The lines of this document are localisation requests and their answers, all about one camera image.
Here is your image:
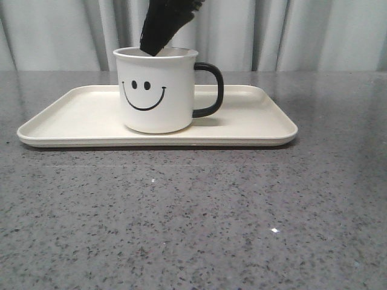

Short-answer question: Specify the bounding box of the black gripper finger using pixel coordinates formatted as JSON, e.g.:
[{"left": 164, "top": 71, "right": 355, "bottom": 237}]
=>
[{"left": 140, "top": 0, "right": 203, "bottom": 56}]

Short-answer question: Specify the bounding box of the white smiley mug black handle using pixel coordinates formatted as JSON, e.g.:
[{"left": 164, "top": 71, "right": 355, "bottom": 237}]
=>
[{"left": 113, "top": 47, "right": 224, "bottom": 134}]

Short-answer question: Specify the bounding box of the cream rectangular plastic tray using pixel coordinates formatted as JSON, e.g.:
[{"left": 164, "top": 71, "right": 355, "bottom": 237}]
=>
[{"left": 17, "top": 85, "right": 298, "bottom": 147}]

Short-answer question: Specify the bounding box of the grey pleated curtain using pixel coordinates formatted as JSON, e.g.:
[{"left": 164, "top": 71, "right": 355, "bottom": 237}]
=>
[{"left": 1, "top": 1, "right": 386, "bottom": 71}]

